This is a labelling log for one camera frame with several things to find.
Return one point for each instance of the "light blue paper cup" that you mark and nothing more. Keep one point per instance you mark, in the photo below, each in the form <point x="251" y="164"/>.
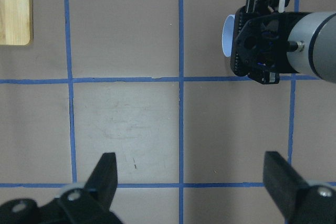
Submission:
<point x="227" y="35"/>

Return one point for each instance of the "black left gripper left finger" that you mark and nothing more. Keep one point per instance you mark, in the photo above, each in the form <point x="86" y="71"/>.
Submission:
<point x="76" y="203"/>

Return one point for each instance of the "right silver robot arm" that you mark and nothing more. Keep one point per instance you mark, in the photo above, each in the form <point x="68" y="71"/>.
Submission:
<point x="312" y="46"/>

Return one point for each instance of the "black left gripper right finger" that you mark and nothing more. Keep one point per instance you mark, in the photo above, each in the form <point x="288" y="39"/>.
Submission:
<point x="298" y="200"/>

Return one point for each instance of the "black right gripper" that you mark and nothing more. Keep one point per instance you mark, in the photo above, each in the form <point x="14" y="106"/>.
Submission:
<point x="261" y="40"/>

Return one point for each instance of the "wooden mug tree stand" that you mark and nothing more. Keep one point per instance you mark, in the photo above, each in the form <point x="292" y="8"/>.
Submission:
<point x="16" y="22"/>

